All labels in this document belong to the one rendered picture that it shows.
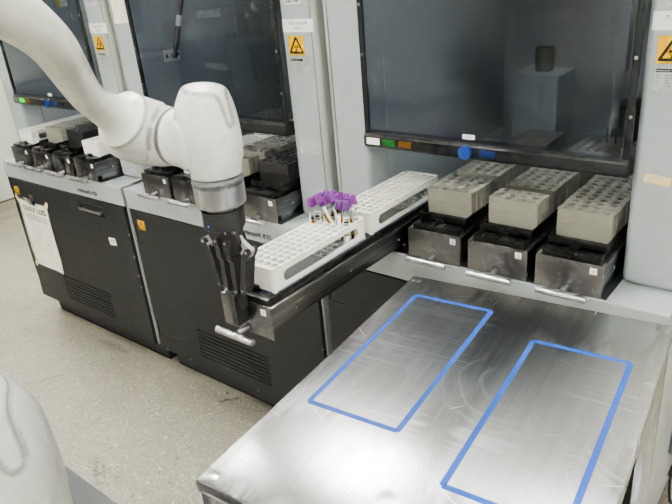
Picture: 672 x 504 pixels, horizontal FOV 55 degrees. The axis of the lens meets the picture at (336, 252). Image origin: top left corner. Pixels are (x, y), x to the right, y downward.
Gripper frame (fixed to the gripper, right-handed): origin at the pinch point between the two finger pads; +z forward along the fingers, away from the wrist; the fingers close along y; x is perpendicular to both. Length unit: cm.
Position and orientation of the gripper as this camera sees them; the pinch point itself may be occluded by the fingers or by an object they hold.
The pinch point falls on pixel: (238, 306)
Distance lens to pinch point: 125.0
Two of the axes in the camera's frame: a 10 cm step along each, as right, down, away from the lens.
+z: 0.8, 9.1, 4.1
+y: -7.8, -2.0, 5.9
